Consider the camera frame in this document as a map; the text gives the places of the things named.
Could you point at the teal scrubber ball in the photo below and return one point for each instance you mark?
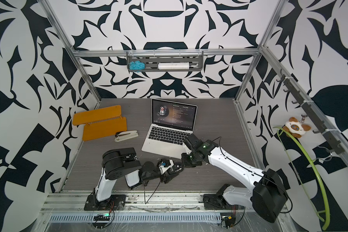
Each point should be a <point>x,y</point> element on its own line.
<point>137,66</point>

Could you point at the white roll on shelf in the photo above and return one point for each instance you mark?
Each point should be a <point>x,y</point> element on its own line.
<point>174,66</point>

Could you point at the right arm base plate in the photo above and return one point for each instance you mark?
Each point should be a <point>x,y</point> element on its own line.
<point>217,202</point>

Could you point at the left controller board green LED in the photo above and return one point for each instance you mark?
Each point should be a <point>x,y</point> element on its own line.
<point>102,217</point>

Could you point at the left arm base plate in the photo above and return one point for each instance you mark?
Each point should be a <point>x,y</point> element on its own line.
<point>115,202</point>

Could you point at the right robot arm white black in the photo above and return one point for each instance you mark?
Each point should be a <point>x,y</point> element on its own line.
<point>265,192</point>

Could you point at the orange board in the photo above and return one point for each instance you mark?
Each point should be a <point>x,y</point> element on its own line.
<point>104,128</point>
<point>97,115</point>

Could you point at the orange lower board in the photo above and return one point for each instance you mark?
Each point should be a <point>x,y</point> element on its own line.
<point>104,128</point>

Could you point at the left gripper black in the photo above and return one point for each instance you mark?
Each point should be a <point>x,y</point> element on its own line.
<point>168,173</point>

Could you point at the orange upper board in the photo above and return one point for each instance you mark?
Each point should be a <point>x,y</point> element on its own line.
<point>97,115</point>

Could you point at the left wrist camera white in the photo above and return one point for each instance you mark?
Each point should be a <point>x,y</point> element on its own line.
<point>165,165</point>

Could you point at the black hook rail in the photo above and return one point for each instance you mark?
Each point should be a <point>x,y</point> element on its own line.
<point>323,126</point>

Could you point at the grey wall shelf rack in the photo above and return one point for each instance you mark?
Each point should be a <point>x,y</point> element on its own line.
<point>151,60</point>

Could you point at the right round black controller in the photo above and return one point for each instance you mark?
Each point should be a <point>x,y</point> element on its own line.
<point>228,221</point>

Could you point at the silver laptop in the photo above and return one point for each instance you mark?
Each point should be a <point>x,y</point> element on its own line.
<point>171,123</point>

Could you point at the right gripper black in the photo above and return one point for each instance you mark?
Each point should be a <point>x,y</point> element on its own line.
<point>184,164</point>

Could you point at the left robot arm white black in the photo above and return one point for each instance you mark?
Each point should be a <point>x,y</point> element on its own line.
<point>123,162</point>

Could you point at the beige black stapler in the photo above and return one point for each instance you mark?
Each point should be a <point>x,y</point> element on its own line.
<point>125,135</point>

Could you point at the brown white plush toy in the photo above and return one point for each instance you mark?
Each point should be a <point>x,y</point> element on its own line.
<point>294,127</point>

